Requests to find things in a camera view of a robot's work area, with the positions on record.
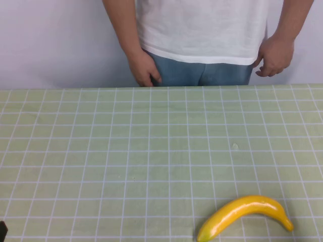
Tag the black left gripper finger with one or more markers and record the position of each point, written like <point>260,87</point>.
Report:
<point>3,230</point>

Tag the green checked tablecloth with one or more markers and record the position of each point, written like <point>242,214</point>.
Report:
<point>151,156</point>

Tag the white t-shirt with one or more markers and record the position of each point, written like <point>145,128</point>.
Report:
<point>202,27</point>

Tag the person's left forearm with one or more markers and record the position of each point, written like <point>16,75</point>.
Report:
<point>290,17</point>

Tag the person's right hand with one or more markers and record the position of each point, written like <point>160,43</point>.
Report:
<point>142,66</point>

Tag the person's left hand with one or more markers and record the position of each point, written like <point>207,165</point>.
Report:
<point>276,55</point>

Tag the blue jeans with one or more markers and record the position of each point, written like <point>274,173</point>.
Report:
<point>202,74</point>

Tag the person's right forearm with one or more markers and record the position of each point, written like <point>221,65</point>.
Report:
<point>121,25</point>

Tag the yellow plastic banana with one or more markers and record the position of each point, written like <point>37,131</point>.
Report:
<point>234,213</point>

